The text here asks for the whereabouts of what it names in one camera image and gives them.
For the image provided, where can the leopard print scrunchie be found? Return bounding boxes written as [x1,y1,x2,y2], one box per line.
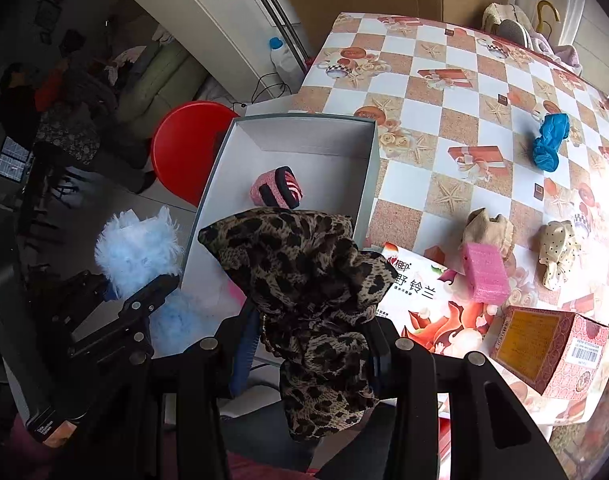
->
[198,208,398,442]

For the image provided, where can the light blue fluffy duster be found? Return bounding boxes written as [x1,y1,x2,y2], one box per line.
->
[94,206,219,358]

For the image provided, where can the large pink sponge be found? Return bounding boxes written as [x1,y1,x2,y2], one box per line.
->
[462,243,511,306]

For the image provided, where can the pink black striped sock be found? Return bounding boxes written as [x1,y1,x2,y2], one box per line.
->
[249,166,303,209]

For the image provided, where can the beige knitted sock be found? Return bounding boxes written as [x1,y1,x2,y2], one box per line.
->
[461,208,516,261]

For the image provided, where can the cream polka dot scrunchie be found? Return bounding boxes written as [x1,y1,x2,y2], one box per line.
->
[538,220,581,292]

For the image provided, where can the blue cloth bundle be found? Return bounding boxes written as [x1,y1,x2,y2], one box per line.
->
[530,113,570,172]

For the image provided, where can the tissue pack floral print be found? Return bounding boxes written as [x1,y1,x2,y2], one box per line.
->
[376,243,499,358]

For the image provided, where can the red patterned carton box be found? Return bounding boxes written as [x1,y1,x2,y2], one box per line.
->
[490,307,609,400]

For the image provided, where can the grey white storage box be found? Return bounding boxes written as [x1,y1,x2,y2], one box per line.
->
[178,112,383,321]

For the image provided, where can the red plastic stool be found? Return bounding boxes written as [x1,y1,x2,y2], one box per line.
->
[150,101,238,206]

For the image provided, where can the checkered patterned tablecloth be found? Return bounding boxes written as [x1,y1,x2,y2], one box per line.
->
[287,11,609,426]

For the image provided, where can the white bottle blue cap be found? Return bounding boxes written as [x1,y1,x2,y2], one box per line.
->
[269,37,305,93]

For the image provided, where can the green sofa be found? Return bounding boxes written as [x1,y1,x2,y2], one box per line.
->
[114,40,209,142]

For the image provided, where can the white cabinet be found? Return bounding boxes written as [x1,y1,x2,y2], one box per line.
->
[135,0,287,102]

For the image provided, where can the pink cloth pile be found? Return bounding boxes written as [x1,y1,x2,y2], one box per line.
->
[530,32,582,76]

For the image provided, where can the black cable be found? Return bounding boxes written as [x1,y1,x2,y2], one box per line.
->
[249,71,294,106]

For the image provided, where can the red handled mop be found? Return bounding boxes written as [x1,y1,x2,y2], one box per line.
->
[258,0,312,75]

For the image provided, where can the yellow umbrella handle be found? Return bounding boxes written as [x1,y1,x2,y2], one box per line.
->
[536,0,561,39]

